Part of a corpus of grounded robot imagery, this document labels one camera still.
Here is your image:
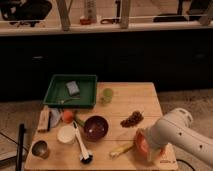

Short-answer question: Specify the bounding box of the black floor cable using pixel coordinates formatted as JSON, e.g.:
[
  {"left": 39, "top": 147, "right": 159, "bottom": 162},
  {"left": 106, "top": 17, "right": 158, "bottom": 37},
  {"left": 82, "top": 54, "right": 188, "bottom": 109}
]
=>
[{"left": 175, "top": 158, "right": 198, "bottom": 171}]

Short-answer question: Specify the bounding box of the black pole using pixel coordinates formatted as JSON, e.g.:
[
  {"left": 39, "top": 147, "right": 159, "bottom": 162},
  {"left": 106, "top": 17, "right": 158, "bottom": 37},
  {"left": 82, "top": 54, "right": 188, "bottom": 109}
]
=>
[{"left": 15, "top": 124, "right": 25, "bottom": 171}]

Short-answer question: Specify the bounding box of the white grey cloth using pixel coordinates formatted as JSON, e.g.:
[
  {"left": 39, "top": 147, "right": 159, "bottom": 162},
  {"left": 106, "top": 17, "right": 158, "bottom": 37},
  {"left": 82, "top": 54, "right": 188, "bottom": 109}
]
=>
[{"left": 50, "top": 108, "right": 61, "bottom": 128}]

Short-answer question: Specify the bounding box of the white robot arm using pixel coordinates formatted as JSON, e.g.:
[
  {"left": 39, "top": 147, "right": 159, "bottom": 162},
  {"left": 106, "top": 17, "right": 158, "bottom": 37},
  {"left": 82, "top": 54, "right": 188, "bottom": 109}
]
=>
[{"left": 145, "top": 108, "right": 213, "bottom": 167}]

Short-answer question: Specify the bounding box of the green plastic tray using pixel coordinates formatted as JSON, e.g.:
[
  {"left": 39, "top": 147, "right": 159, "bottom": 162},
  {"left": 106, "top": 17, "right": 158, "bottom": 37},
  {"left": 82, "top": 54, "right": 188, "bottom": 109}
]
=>
[{"left": 43, "top": 74, "right": 97, "bottom": 109}]

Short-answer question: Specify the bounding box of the green plastic cup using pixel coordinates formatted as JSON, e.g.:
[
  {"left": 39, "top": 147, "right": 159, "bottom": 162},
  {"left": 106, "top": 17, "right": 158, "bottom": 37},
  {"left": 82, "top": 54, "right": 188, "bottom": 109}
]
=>
[{"left": 102, "top": 88, "right": 114, "bottom": 103}]

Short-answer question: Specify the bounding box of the yellow banana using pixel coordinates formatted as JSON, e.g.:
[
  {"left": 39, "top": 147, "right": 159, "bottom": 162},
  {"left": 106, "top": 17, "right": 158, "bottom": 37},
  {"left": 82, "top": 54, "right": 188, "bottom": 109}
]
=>
[{"left": 109, "top": 142, "right": 134, "bottom": 158}]

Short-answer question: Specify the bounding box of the red orange bowl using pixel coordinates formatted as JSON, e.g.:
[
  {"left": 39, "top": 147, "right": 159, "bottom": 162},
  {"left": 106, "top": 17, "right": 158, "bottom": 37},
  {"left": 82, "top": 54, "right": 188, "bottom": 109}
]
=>
[{"left": 134, "top": 128, "right": 167, "bottom": 160}]

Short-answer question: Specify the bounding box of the white cup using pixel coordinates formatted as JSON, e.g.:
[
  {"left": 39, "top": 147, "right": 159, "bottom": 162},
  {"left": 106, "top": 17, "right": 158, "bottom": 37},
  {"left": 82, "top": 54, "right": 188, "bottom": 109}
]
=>
[{"left": 57, "top": 125, "right": 75, "bottom": 144}]

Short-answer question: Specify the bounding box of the metal cup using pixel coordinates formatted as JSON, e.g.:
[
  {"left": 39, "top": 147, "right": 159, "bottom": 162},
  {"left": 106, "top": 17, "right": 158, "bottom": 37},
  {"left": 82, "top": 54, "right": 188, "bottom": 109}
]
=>
[{"left": 32, "top": 140, "right": 50, "bottom": 159}]

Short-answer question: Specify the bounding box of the white handled dish brush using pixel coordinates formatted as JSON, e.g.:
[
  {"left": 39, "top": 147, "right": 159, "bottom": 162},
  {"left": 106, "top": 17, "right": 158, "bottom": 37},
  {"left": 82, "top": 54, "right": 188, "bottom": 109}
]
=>
[{"left": 73, "top": 122, "right": 93, "bottom": 164}]

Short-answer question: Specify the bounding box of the grey blue sponge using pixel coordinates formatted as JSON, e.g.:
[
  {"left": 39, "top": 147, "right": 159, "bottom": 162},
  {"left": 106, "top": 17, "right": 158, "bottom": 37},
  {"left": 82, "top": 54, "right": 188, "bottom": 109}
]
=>
[{"left": 66, "top": 81, "right": 80, "bottom": 95}]

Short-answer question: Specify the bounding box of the dark purple bowl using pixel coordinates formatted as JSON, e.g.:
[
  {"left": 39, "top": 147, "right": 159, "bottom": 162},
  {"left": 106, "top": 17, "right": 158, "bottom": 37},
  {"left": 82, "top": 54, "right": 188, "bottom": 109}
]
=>
[{"left": 84, "top": 115, "right": 108, "bottom": 142}]

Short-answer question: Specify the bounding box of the red object on shelf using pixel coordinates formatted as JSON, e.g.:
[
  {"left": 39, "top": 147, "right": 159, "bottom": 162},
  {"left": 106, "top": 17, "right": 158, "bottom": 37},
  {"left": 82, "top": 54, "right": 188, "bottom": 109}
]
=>
[{"left": 79, "top": 16, "right": 92, "bottom": 25}]

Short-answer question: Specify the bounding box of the wooden block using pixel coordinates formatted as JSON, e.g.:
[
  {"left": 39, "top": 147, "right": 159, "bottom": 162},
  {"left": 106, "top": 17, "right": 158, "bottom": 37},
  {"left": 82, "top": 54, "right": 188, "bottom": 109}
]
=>
[{"left": 37, "top": 106, "right": 50, "bottom": 132}]

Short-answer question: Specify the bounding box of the black office chair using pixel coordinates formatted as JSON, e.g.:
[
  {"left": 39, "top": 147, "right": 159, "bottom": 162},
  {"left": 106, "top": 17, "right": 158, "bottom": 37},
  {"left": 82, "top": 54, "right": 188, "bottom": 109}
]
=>
[{"left": 0, "top": 0, "right": 52, "bottom": 27}]

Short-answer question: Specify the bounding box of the bunch of dark grapes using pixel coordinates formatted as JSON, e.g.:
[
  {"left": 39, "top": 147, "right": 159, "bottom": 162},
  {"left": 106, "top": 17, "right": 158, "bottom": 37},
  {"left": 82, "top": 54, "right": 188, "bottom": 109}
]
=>
[{"left": 120, "top": 111, "right": 144, "bottom": 128}]

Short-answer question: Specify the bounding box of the metal fork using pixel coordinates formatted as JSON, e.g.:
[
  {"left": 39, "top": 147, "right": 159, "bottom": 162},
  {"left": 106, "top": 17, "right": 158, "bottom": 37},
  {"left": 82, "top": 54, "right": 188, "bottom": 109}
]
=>
[{"left": 58, "top": 97, "right": 80, "bottom": 104}]

